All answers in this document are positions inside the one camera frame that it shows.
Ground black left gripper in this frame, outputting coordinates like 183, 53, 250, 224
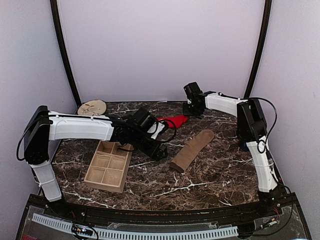
129, 129, 168, 161

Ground tan ribbed sock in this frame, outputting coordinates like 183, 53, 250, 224
169, 129, 214, 173

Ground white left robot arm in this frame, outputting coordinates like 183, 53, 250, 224
16, 105, 168, 218

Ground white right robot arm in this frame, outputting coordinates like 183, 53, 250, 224
183, 87, 278, 193

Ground red patterned sock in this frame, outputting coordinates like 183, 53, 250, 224
157, 115, 189, 129

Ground wooden compartment tray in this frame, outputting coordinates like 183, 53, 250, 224
84, 141, 133, 193

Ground dark blue mug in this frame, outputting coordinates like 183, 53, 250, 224
239, 141, 249, 152

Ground small green circuit board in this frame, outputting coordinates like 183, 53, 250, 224
71, 224, 94, 237

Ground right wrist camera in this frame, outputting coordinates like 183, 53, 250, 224
183, 82, 203, 100

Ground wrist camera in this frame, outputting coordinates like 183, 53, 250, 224
183, 82, 203, 100
132, 107, 169, 140

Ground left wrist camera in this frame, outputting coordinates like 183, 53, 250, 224
132, 107, 169, 140

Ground white slotted cable duct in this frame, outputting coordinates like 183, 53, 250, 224
31, 213, 239, 240

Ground black front rail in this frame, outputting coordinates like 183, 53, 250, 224
24, 192, 298, 226

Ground right black frame post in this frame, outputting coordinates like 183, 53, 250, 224
243, 0, 273, 98

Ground black frame post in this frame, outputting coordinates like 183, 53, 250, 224
243, 0, 273, 98
50, 0, 82, 107

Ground left black frame post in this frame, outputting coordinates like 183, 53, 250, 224
50, 0, 82, 107

